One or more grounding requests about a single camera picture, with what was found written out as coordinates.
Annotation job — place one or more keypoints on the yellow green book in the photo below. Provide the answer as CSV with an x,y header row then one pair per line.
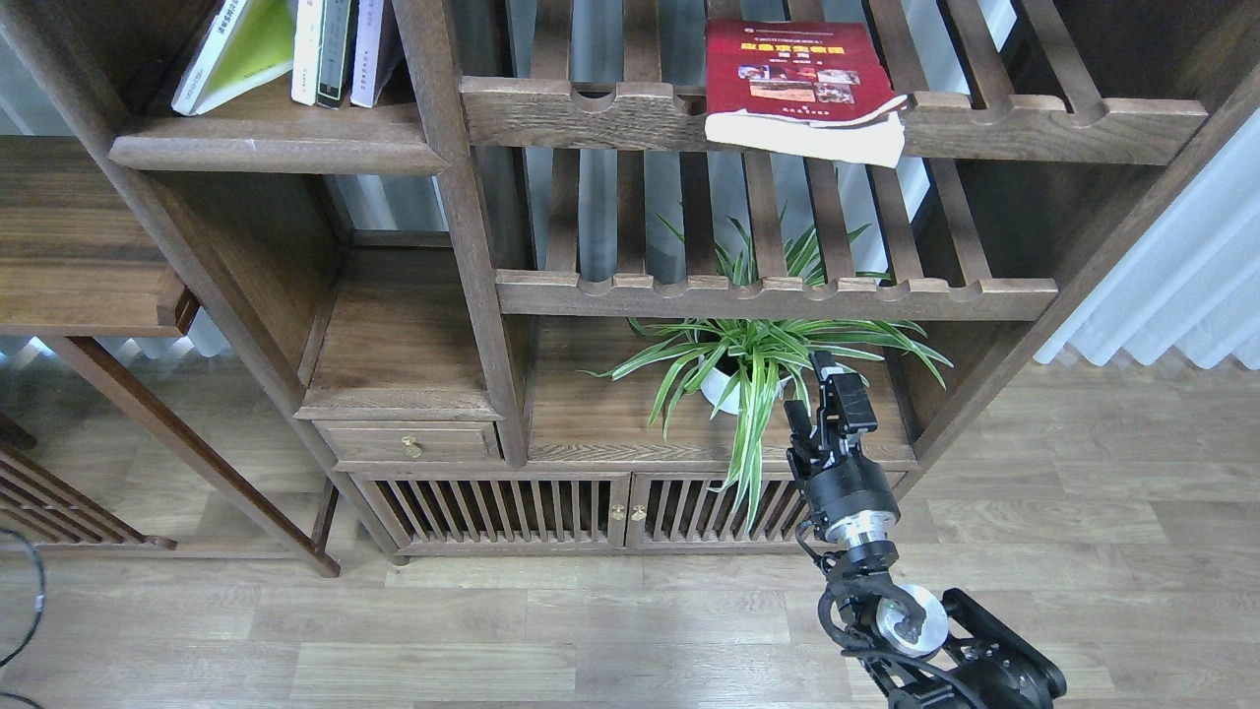
x,y
248,43

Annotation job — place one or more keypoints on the green spider plant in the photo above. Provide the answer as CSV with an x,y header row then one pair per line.
x,y
792,340

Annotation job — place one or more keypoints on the red book with photos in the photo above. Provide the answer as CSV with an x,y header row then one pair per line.
x,y
815,90

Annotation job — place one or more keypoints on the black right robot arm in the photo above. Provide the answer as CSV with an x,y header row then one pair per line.
x,y
922,650

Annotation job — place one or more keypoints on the brass cabinet door knobs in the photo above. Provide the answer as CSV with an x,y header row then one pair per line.
x,y
621,513

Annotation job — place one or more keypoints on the white plant pot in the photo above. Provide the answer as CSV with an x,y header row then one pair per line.
x,y
722,385

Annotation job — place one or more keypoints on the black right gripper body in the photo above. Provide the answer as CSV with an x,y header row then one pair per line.
x,y
849,497

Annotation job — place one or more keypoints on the lavender upright book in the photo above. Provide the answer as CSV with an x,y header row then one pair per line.
x,y
377,51

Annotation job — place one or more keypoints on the white upright book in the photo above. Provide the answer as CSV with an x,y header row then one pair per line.
x,y
303,87

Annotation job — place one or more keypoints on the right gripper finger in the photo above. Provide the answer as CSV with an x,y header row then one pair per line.
x,y
844,407
803,453

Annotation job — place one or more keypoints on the white curtain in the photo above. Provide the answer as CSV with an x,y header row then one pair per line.
x,y
1190,287

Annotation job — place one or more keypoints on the dark green upright book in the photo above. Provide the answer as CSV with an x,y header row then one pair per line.
x,y
338,24

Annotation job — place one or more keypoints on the dark wooden bookshelf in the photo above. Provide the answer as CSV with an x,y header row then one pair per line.
x,y
442,266

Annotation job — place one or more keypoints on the brass drawer knob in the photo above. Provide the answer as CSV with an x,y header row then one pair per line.
x,y
411,447

